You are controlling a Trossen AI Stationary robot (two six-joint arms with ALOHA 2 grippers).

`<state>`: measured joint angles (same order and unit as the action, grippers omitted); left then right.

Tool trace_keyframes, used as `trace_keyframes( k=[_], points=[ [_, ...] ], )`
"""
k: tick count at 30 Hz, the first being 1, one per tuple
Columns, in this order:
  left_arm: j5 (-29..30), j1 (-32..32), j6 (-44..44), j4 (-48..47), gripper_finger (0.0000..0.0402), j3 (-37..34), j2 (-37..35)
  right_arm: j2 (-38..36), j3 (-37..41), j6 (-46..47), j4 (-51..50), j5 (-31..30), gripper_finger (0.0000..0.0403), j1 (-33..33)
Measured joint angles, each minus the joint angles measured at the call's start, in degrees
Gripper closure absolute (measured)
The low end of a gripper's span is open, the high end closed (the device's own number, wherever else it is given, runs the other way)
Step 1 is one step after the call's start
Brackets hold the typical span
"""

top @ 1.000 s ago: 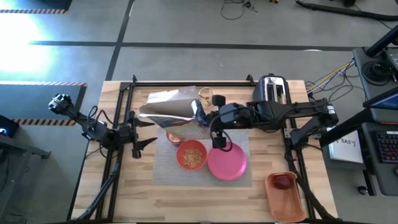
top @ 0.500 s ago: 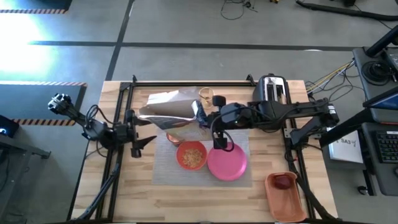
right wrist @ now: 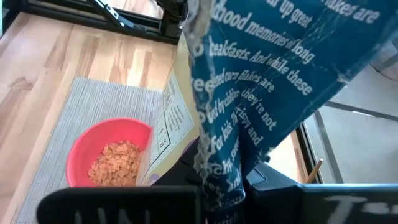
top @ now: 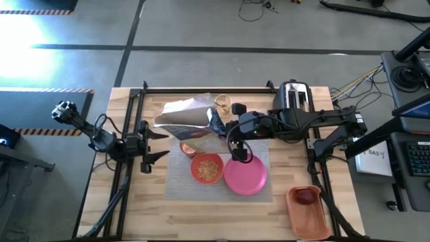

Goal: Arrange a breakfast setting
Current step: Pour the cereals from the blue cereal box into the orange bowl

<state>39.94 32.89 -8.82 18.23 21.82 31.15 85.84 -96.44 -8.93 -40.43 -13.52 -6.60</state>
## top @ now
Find paper cereal bag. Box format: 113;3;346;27
153;93;228;155

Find amber faceted tumbler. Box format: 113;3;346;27
179;140;199;159

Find gold wire cutlery holder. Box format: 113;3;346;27
214;93;232;118

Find grey woven placemat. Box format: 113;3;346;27
163;134;273;202

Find dark grey side table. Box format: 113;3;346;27
0;144;55;242

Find yellow and white cable bundle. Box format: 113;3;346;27
329;65;384;102

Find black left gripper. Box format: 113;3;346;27
122;120;171;175

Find coiled black cable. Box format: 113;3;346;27
390;65;423;89

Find black aluminium table frame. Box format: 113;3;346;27
72;80;362;241

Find black desk support beam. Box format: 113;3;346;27
345;116;404;159

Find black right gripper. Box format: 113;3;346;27
224;102;277;165

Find brown cereal flakes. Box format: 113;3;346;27
196;160;220;182

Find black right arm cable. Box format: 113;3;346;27
226;116;255;165

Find grey side desk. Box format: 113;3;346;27
380;50;430;212

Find black device with blue light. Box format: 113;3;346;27
0;124;22;151

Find thick black floor hose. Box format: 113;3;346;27
318;0;430;24

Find pink plastic plate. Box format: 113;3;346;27
223;153;268;196

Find black keyboard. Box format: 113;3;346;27
404;140;430;177

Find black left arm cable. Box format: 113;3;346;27
90;113;124;162

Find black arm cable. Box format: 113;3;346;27
90;113;124;162
226;116;255;165

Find black floor mat striped edge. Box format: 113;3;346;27
0;0;78;16
0;87;95;137

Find thin black floor cable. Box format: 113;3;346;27
237;0;280;23

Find blue-edged laptop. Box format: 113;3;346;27
391;95;430;119

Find white paper sheet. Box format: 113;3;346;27
355;147;393;177

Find black two-slot toaster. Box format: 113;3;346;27
272;79;313;114

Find orange ribbed bowl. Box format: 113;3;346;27
189;153;225;185

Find orange rectangular tray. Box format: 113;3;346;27
285;185;333;241

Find red bell pepper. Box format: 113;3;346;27
294;188;316;206

